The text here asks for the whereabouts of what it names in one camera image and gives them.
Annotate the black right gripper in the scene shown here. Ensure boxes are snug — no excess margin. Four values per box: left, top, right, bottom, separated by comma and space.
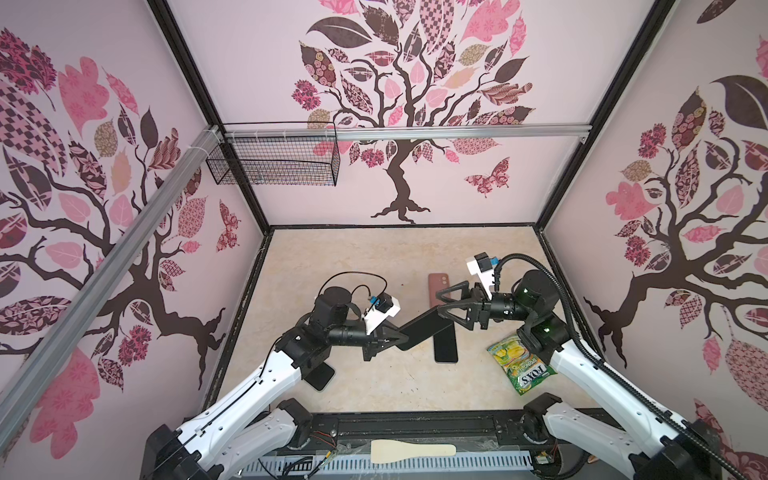
437, 280, 534, 334

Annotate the pink phone case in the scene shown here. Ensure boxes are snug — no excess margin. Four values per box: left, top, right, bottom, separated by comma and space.
427, 273, 450, 308

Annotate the black phone case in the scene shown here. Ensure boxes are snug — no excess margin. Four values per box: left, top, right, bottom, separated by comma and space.
398, 307, 456, 351

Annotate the purple smartphone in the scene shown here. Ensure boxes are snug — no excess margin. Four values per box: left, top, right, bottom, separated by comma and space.
432, 329, 459, 364

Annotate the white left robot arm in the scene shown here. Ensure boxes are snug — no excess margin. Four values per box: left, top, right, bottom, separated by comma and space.
139, 286, 407, 479

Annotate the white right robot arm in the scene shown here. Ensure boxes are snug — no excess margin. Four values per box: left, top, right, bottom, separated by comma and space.
437, 269, 723, 479

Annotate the black smartphone on table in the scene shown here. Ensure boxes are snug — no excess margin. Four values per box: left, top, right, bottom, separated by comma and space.
303, 362, 336, 392

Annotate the green candy bag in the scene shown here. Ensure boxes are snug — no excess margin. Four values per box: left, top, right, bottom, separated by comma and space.
486, 334, 556, 395

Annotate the beige wooden spatula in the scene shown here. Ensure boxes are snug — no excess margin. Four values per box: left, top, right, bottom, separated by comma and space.
370, 439, 457, 465

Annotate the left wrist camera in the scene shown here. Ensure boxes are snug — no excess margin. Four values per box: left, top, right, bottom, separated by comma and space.
363, 292, 401, 335

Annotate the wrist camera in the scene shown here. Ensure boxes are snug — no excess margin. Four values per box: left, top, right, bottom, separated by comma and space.
467, 252, 498, 298
363, 292, 401, 335

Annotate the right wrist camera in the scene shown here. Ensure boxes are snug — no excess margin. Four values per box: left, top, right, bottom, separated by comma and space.
467, 252, 498, 298

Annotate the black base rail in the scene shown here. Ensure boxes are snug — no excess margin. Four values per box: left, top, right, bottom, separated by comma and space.
161, 407, 679, 480

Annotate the white slotted cable duct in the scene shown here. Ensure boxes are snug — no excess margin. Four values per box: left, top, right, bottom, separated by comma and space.
239, 451, 533, 479

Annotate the aluminium rail back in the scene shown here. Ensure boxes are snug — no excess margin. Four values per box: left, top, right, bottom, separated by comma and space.
225, 124, 592, 141

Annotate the aluminium rail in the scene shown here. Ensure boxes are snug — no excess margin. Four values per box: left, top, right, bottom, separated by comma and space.
225, 124, 592, 141
1, 125, 220, 447

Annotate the black wire basket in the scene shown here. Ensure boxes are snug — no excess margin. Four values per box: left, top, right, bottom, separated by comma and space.
206, 120, 341, 187

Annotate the aluminium rail left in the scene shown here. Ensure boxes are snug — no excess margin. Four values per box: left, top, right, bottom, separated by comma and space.
1, 125, 220, 447

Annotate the black vertical frame post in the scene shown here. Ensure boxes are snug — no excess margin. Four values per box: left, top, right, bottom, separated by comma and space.
147, 0, 271, 235

